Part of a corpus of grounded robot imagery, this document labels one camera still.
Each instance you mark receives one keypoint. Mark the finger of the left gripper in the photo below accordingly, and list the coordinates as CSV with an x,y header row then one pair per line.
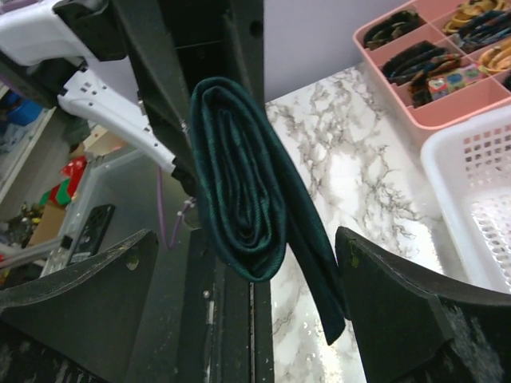
x,y
159,76
243,44

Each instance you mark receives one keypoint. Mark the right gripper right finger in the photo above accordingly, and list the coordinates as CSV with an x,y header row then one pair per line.
x,y
415,325

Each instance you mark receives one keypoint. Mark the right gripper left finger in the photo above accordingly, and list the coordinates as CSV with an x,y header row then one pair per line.
x,y
90,311

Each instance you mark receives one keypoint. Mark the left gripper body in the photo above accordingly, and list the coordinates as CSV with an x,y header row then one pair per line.
x,y
199,37

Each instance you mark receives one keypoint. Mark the dark green tie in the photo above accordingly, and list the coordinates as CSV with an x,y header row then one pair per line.
x,y
252,201

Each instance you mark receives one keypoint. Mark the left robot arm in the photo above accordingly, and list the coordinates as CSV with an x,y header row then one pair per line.
x,y
131,66

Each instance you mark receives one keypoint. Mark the red green gift box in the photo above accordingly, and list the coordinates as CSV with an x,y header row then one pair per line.
x,y
63,193

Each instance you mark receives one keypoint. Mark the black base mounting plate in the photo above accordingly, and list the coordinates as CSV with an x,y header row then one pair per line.
x,y
226,326

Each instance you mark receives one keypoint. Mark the black rolled tie bottom left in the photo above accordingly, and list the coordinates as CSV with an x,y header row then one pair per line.
x,y
391,28

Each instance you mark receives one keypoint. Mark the black rolled tie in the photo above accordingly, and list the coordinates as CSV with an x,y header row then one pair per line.
x,y
391,28
405,65

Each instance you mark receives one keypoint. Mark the black rolled tie bottom middle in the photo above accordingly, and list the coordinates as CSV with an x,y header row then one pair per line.
x,y
405,65

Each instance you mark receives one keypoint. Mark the white plastic basket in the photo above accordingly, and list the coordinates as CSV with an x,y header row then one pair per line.
x,y
468,167

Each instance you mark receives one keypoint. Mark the pink compartment organizer box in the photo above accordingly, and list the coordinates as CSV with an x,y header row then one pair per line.
x,y
486,94

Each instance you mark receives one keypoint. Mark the patterned rolled tie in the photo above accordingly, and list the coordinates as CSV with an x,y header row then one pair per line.
x,y
442,76

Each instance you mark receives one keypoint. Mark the yellow rolled tie left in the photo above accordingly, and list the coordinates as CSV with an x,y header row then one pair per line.
x,y
469,10

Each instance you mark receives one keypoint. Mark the yellow rolled tie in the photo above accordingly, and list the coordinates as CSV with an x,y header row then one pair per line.
x,y
469,10
495,60

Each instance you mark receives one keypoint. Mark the dark blue rolled tie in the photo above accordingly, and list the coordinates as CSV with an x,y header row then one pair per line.
x,y
486,29

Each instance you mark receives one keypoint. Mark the yellow rolled tie right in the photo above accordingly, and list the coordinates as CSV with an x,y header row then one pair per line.
x,y
495,60

